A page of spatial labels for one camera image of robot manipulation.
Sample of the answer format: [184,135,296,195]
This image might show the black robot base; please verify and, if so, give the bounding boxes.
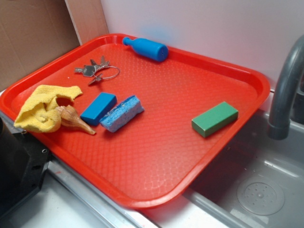
[0,120,50,218]

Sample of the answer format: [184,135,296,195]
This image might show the blue sponge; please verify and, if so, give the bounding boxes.
[99,95,144,133]

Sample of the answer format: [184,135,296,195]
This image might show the red plastic tray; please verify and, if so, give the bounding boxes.
[0,34,270,209]

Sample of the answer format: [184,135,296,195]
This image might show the blue wooden block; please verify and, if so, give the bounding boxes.
[80,92,117,126]

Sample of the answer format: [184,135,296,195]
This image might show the green wooden block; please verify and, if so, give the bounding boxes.
[191,102,239,138]

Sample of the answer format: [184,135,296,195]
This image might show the blue plastic bottle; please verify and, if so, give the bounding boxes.
[123,37,169,62]

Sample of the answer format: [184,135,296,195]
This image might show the brown seashell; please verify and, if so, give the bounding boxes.
[55,105,96,135]

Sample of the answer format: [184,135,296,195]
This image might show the yellow cloth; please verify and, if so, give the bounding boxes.
[14,85,83,133]

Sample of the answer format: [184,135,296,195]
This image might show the grey plastic sink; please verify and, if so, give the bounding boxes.
[144,111,304,228]

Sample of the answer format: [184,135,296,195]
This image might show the brown cardboard panel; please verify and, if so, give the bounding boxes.
[0,0,108,90]

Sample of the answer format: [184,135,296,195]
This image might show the grey faucet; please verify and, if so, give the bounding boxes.
[267,36,304,140]

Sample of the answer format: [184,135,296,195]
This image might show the silver keys on ring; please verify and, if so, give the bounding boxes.
[74,55,121,86]

